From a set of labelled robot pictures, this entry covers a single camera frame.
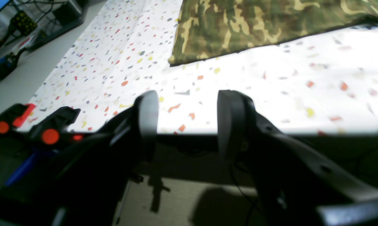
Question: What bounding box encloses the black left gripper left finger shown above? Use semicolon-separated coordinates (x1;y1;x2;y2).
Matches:
98;90;159;163

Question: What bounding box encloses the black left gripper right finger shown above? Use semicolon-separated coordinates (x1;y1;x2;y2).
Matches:
217;90;378;226

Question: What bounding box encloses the camouflage T-shirt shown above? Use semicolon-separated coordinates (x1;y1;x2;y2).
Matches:
168;0;378;66

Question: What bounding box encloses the terrazzo pattern table cloth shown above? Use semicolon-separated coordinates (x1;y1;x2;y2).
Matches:
19;0;378;135

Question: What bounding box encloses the red clamp left corner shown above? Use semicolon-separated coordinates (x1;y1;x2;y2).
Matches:
0;103;36;136

